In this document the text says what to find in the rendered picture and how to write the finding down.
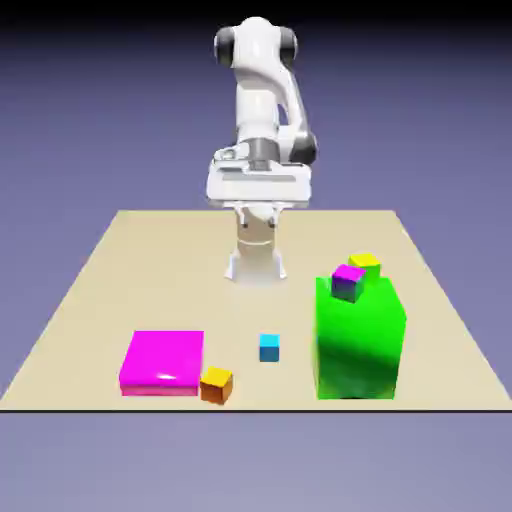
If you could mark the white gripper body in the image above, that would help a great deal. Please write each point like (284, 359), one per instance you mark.
(258, 188)

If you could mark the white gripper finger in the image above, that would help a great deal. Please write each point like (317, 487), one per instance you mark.
(242, 216)
(272, 216)

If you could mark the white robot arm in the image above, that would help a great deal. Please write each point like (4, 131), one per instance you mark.
(256, 72)

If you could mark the small purple cube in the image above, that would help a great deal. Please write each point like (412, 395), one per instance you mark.
(347, 282)

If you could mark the small yellow cube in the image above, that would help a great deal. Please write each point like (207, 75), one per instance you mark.
(366, 262)

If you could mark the small cyan cube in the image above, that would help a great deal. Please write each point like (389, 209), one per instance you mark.
(269, 348)

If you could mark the small orange cube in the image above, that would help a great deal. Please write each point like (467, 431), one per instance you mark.
(216, 384)

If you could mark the large green box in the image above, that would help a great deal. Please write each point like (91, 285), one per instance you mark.
(360, 344)

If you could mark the large magenta box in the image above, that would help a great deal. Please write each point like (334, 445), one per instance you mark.
(162, 362)

